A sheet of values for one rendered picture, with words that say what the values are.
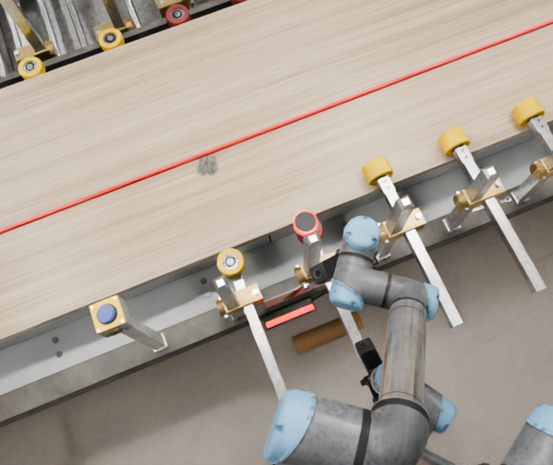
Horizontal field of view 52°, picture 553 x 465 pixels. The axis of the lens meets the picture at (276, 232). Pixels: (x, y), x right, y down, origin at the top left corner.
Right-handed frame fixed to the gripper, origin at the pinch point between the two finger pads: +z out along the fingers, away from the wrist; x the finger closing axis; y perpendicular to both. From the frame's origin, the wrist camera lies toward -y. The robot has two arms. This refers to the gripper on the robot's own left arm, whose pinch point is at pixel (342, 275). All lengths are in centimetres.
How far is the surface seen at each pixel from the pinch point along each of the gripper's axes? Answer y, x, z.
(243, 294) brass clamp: -26.6, 8.5, 14.4
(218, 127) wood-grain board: -15, 61, 11
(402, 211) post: 17.9, 6.2, -14.6
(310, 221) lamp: -4.3, 12.0, -16.1
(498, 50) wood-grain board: 79, 51, 11
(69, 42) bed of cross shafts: -53, 127, 29
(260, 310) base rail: -23.4, 5.5, 30.6
